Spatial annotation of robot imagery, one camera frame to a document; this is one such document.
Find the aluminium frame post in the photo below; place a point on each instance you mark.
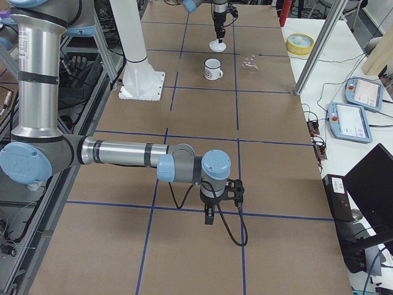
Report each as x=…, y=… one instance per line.
x=325, y=33

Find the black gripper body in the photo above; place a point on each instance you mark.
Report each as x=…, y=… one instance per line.
x=219, y=16

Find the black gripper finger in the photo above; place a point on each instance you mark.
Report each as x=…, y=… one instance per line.
x=220, y=32
x=208, y=215

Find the white ceramic lid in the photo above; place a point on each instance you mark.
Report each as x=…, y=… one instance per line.
x=217, y=45

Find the near orange connector block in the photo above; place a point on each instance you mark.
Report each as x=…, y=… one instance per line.
x=320, y=151

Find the far orange connector block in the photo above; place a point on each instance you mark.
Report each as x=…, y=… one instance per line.
x=313, y=127

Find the red cylinder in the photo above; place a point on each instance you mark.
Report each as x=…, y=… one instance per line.
x=286, y=6

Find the orange connector block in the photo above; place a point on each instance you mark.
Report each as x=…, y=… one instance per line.
x=320, y=151
x=313, y=127

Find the teach pendant tablet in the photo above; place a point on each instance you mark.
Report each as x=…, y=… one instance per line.
x=365, y=93
x=349, y=122

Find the far teach pendant tablet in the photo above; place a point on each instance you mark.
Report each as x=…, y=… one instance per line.
x=365, y=93

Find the clear plastic funnel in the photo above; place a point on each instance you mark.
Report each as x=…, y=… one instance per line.
x=249, y=63

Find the wooden beam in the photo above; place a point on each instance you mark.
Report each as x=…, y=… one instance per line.
x=380, y=56

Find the aluminium side frame rack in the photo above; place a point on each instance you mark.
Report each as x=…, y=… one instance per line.
x=39, y=152

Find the near teach pendant tablet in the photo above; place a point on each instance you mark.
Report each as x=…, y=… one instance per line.
x=349, y=122

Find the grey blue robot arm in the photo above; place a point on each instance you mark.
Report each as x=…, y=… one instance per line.
x=218, y=9

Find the black laptop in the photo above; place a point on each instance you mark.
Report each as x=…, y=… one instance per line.
x=369, y=184

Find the black desktop box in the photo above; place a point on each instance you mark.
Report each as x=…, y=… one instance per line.
x=337, y=197

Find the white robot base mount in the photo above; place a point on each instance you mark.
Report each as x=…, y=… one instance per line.
x=140, y=81

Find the white enamel mug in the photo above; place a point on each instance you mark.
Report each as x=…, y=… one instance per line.
x=212, y=69

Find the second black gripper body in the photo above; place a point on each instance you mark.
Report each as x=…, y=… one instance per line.
x=209, y=202

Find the yellow tape roll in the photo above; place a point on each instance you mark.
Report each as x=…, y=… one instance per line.
x=299, y=44

